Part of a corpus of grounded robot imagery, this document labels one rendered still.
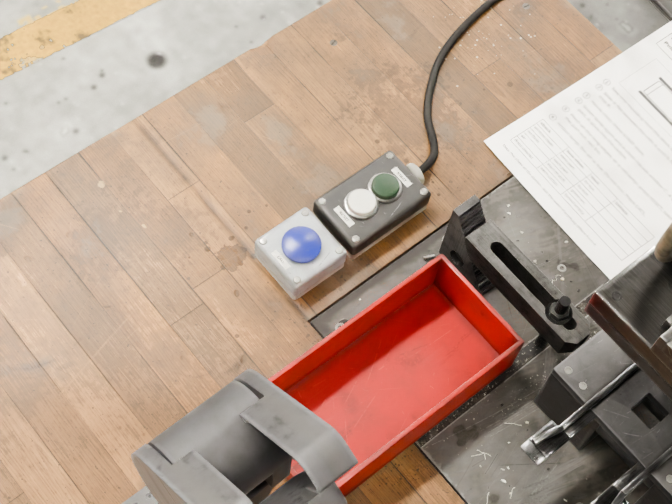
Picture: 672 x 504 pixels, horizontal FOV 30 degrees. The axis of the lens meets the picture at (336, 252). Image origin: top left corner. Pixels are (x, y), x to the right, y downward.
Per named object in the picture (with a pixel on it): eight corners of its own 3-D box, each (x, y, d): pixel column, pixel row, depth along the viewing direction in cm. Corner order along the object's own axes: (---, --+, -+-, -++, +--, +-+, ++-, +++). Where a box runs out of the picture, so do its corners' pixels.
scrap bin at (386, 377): (238, 421, 120) (239, 399, 114) (432, 279, 128) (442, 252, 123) (317, 518, 116) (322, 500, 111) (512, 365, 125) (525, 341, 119)
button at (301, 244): (272, 248, 126) (273, 238, 125) (303, 227, 128) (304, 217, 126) (297, 276, 125) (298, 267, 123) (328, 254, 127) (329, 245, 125)
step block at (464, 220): (438, 252, 130) (452, 209, 122) (459, 237, 131) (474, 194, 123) (480, 296, 128) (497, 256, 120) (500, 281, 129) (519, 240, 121)
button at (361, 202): (340, 208, 129) (342, 198, 127) (361, 193, 130) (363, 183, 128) (358, 227, 128) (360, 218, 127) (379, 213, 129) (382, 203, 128)
